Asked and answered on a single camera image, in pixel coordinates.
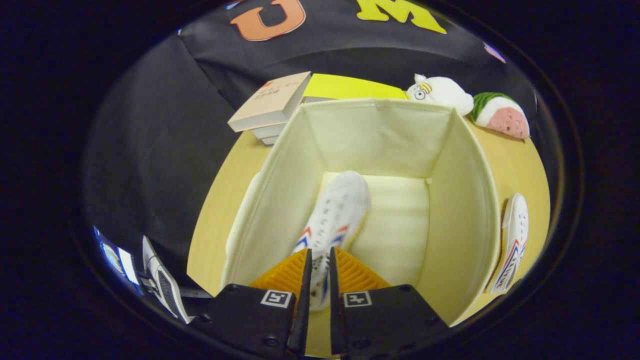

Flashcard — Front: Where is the blue and white packet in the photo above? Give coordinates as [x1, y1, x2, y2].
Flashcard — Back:
[94, 226, 142, 296]

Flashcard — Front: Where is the black backdrop cloth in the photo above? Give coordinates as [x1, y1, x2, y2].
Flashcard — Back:
[82, 0, 543, 286]

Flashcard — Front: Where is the grey-blue book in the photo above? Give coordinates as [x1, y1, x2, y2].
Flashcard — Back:
[249, 122, 290, 147]

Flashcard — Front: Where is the beige book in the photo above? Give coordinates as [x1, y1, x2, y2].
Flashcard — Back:
[227, 71, 312, 133]

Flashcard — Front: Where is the white canvas shoe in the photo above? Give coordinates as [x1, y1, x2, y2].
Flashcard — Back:
[291, 170, 372, 312]
[487, 193, 530, 295]

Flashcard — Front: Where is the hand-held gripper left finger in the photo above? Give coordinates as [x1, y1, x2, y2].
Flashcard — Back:
[192, 248, 313, 358]

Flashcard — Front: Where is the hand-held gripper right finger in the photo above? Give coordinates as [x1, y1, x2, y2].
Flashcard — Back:
[328, 246, 450, 360]

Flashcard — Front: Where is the white plush toy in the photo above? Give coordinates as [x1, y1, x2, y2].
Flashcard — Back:
[406, 73, 475, 117]

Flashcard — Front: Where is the watermelon slice plush toy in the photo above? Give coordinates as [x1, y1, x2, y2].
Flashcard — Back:
[469, 92, 531, 140]

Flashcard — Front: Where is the fabric storage box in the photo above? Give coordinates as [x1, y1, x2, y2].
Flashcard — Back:
[220, 97, 502, 358]

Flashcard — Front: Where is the yellow book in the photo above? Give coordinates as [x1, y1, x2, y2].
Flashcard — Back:
[302, 73, 408, 104]

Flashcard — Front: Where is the white device with dark grille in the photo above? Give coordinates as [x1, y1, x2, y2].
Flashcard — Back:
[141, 235, 195, 324]

